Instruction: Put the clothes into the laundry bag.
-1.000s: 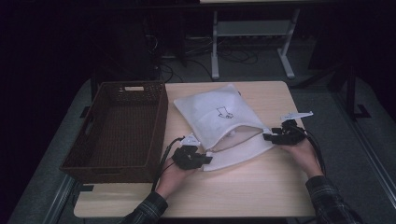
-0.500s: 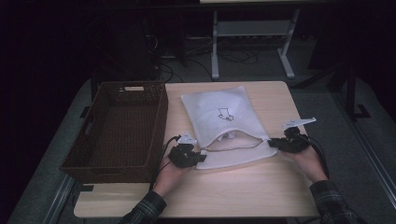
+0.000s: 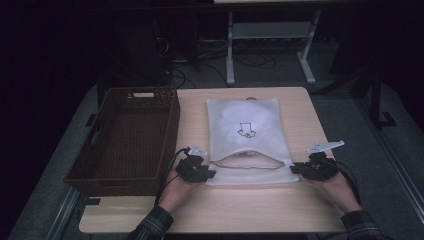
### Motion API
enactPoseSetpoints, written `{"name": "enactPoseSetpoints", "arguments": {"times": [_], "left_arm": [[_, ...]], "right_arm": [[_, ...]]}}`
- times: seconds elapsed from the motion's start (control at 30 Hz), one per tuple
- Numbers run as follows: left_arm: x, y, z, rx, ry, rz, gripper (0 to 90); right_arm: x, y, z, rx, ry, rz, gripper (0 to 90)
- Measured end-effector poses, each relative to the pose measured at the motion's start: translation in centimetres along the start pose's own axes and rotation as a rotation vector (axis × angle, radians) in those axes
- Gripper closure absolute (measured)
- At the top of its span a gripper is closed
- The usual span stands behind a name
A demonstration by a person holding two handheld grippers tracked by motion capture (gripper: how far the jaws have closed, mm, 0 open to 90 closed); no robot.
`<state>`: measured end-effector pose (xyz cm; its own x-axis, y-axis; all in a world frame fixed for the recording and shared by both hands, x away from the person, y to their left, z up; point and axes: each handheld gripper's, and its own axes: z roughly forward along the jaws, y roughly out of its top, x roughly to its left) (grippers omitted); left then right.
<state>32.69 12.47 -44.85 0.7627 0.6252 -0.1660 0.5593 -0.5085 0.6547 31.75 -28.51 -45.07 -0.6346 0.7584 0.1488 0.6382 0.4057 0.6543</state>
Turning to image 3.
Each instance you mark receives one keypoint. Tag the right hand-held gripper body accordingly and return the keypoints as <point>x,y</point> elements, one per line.
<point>320,168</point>

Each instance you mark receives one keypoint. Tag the black metal stand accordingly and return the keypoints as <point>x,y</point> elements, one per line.
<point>376,100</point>

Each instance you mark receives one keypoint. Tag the small brown disc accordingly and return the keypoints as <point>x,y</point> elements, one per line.
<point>251,98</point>

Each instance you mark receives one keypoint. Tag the white mesh laundry bag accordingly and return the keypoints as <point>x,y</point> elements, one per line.
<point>246,116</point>

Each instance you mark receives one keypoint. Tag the brown woven basket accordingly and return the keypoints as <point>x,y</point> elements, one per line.
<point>130,140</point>

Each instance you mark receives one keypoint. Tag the white metal desk frame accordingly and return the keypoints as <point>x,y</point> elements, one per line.
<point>230,50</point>

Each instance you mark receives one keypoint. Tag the person's right hand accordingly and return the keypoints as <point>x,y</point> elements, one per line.
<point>336,193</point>

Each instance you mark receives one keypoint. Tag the person's left hand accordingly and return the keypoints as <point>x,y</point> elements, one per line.
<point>176,193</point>

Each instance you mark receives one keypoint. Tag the aluminium rail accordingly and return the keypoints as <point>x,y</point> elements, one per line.
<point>393,156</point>
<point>65,216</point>

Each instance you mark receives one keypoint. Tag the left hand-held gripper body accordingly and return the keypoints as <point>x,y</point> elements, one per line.
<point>190,166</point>

